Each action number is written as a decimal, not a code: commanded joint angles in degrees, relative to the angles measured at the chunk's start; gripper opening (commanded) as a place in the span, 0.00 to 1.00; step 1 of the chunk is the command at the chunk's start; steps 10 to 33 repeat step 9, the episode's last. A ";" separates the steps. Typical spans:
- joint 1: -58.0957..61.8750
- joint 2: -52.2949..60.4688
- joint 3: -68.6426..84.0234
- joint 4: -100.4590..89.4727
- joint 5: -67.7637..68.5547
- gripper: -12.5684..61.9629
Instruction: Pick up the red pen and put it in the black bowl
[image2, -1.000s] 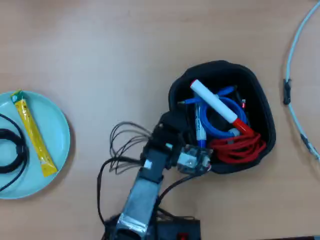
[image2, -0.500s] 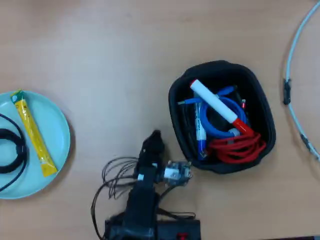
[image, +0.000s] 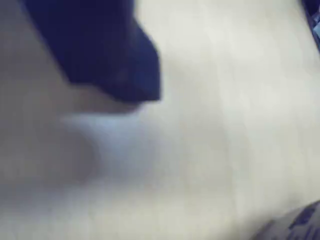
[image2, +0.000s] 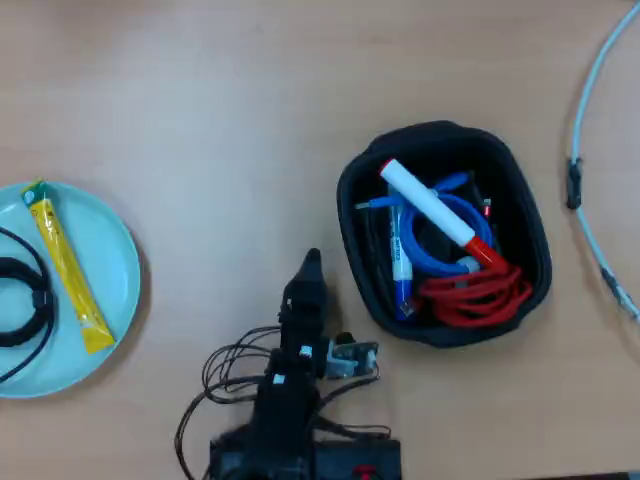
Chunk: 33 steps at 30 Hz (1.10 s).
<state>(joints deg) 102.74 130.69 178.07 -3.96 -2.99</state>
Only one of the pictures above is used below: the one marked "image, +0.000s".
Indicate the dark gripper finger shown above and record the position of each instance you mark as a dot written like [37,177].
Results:
[100,50]

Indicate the dark object with light patch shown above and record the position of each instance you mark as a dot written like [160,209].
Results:
[314,20]

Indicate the dark speckled object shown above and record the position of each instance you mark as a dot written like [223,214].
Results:
[300,222]

